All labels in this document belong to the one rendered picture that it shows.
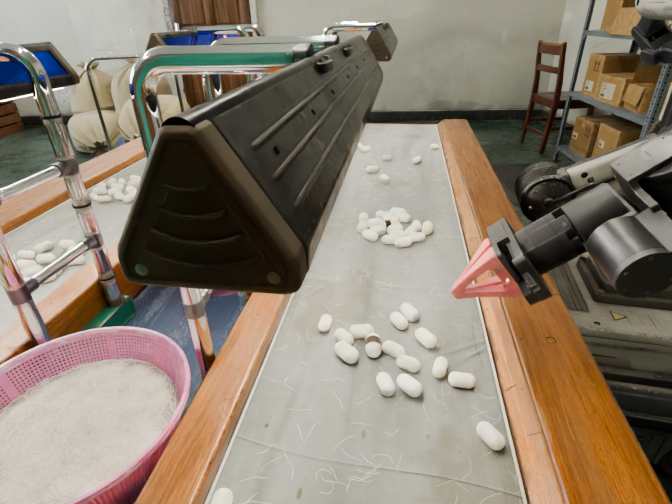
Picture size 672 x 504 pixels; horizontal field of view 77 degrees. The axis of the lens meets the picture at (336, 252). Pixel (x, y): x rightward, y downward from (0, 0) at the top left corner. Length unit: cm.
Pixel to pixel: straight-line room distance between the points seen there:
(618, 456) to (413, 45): 500
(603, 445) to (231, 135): 46
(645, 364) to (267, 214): 119
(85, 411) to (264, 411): 21
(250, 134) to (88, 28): 597
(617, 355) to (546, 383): 70
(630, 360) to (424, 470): 87
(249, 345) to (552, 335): 40
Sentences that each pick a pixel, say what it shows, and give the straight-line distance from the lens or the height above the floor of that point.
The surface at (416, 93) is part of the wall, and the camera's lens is 536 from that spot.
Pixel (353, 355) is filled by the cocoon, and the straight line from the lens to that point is 56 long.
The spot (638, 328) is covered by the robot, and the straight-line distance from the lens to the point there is 124.
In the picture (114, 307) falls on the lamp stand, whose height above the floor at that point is 71.
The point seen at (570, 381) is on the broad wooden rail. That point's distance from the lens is 58.
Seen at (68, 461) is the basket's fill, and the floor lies 73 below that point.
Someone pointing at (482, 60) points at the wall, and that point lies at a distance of 544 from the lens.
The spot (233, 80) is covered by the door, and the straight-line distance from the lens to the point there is 548.
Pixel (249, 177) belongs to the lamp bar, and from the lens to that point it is 17.
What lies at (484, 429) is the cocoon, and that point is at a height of 76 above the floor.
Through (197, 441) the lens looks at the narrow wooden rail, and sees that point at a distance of 49.
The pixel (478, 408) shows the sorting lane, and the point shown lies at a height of 74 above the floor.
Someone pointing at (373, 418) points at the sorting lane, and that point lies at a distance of 52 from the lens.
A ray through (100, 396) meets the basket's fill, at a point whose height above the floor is 74.
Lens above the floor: 114
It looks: 29 degrees down
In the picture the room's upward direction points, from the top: 2 degrees counter-clockwise
